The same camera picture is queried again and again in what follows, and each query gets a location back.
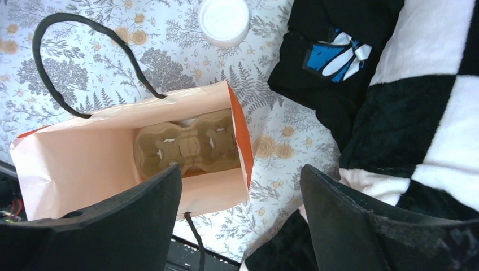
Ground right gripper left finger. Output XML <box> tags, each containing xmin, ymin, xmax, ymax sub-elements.
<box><xmin>0</xmin><ymin>163</ymin><xmax>183</xmax><ymax>271</ymax></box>

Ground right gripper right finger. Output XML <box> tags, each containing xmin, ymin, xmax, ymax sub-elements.
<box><xmin>300</xmin><ymin>165</ymin><xmax>478</xmax><ymax>270</ymax></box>

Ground orange paper bag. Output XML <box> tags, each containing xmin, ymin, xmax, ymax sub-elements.
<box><xmin>11</xmin><ymin>13</ymin><xmax>254</xmax><ymax>220</ymax></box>

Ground black white checkered pillow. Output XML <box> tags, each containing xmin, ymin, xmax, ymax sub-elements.
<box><xmin>240</xmin><ymin>1</ymin><xmax>478</xmax><ymax>270</ymax></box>

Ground black cloth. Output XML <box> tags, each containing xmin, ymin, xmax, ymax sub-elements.
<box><xmin>268</xmin><ymin>0</ymin><xmax>404</xmax><ymax>149</ymax></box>

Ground floral tablecloth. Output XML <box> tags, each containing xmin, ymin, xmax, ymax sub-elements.
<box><xmin>1</xmin><ymin>1</ymin><xmax>338</xmax><ymax>261</ymax></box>

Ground stack of white lids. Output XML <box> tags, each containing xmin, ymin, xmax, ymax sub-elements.
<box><xmin>198</xmin><ymin>0</ymin><xmax>250</xmax><ymax>49</ymax></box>

